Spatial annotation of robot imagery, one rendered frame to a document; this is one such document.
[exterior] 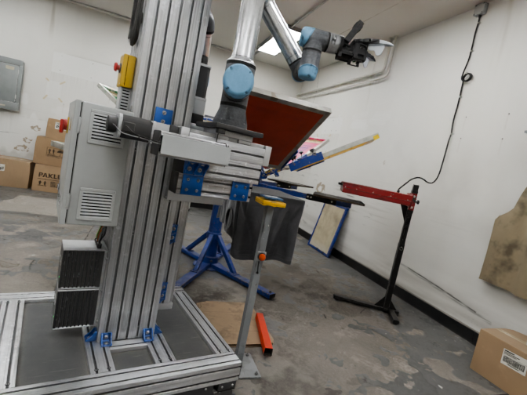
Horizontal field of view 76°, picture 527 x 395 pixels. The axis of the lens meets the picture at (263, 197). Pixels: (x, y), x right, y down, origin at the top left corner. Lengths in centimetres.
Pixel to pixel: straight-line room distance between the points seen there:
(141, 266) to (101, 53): 540
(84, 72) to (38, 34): 81
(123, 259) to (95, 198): 31
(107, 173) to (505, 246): 285
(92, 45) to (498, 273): 633
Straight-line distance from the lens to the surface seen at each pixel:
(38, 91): 679
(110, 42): 676
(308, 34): 146
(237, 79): 134
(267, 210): 178
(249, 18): 143
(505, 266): 326
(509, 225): 327
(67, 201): 147
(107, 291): 166
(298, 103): 217
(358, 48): 151
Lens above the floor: 115
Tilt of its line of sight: 6 degrees down
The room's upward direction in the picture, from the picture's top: 11 degrees clockwise
